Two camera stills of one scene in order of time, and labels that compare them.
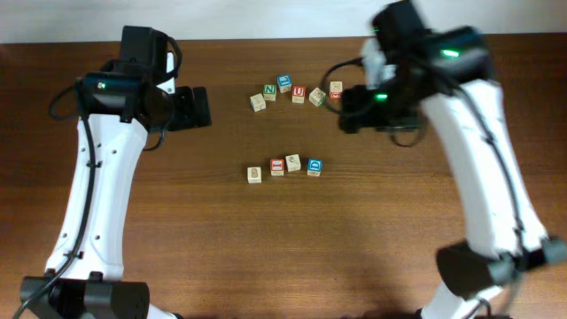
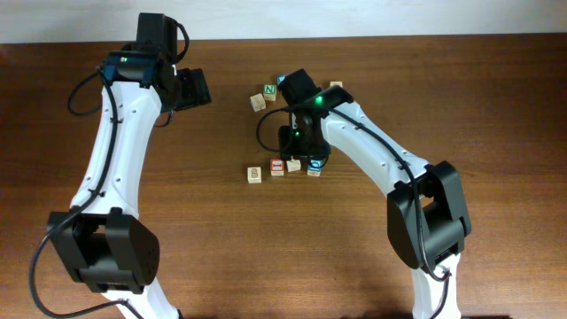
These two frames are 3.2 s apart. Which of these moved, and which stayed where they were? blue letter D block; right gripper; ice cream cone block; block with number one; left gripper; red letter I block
Moved: left gripper; right gripper
Stayed: ice cream cone block; block with number one; red letter I block; blue letter D block
